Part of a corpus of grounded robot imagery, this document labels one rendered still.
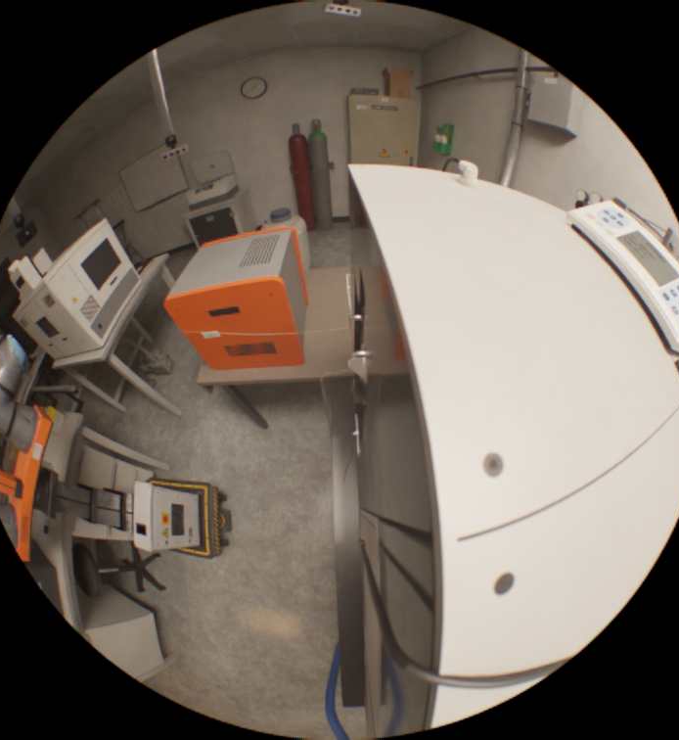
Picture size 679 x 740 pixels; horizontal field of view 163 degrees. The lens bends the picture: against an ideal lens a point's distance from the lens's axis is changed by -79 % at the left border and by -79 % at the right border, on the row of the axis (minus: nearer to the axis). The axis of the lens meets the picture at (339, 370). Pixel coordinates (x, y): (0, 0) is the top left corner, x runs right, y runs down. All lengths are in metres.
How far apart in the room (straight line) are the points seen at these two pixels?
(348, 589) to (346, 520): 0.23
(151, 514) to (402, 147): 3.79
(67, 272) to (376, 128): 3.10
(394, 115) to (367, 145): 0.53
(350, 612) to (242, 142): 4.20
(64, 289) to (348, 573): 1.65
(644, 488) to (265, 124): 3.76
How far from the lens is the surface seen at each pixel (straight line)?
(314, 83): 3.67
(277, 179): 3.74
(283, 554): 1.59
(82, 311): 1.48
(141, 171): 4.60
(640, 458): 0.15
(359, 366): 0.34
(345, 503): 0.76
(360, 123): 3.24
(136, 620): 2.02
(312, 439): 1.58
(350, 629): 0.88
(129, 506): 1.22
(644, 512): 0.15
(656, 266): 0.39
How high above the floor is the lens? 1.50
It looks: 58 degrees down
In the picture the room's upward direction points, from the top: 5 degrees counter-clockwise
